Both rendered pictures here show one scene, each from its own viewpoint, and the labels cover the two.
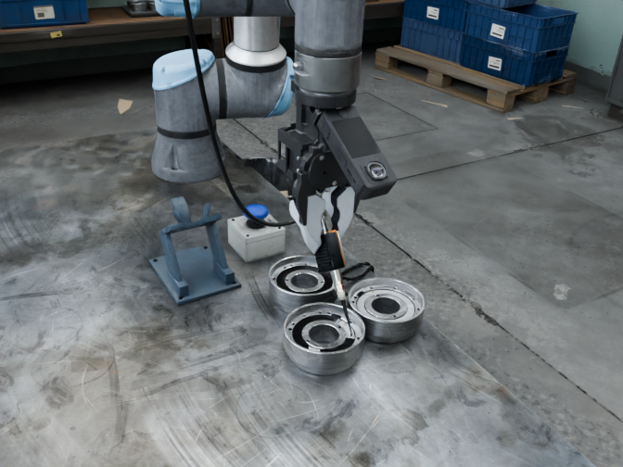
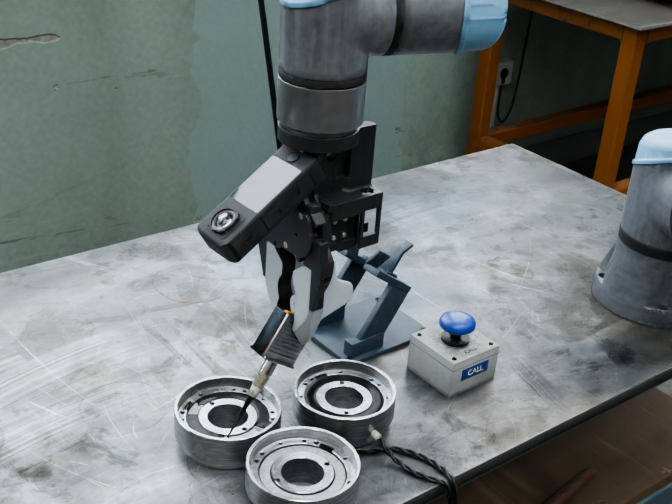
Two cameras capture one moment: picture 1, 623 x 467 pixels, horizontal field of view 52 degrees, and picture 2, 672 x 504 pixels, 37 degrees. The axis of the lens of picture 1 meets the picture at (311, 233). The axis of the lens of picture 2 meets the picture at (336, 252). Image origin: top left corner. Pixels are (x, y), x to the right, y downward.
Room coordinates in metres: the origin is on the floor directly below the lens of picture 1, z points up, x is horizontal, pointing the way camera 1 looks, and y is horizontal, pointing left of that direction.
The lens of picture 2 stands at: (0.63, -0.82, 1.44)
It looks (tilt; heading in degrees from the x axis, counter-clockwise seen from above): 28 degrees down; 81
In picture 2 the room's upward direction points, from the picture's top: 4 degrees clockwise
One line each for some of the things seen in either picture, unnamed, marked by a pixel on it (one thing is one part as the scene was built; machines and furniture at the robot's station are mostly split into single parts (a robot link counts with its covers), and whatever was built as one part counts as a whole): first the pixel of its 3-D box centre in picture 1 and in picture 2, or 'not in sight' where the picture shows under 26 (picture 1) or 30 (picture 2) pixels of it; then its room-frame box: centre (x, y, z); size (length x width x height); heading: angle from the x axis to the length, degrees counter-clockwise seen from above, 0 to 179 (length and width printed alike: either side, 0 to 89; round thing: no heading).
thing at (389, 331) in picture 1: (385, 310); (302, 479); (0.72, -0.11, 0.82); 0.10 x 0.10 x 0.04
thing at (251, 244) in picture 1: (255, 233); (456, 353); (0.91, 0.09, 0.82); 0.08 x 0.07 x 0.05; 31
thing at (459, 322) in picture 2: (256, 220); (455, 335); (0.91, 0.09, 0.85); 0.04 x 0.04 x 0.05
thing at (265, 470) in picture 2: (385, 310); (302, 479); (0.72, -0.11, 0.82); 0.08 x 0.08 x 0.02
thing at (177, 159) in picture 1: (187, 145); (658, 265); (1.21, 0.26, 0.85); 0.15 x 0.15 x 0.10
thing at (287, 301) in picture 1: (304, 285); (343, 404); (0.77, 0.01, 0.82); 0.10 x 0.10 x 0.04
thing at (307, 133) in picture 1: (320, 134); (321, 186); (0.73, -0.01, 1.07); 0.09 x 0.08 x 0.12; 32
